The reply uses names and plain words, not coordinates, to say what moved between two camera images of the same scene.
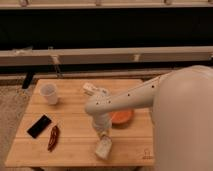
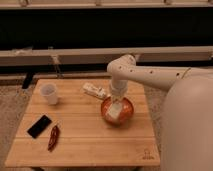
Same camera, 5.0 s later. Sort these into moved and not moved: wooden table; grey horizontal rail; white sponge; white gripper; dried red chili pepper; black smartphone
Moved: white sponge; white gripper
Not moved: black smartphone; wooden table; grey horizontal rail; dried red chili pepper
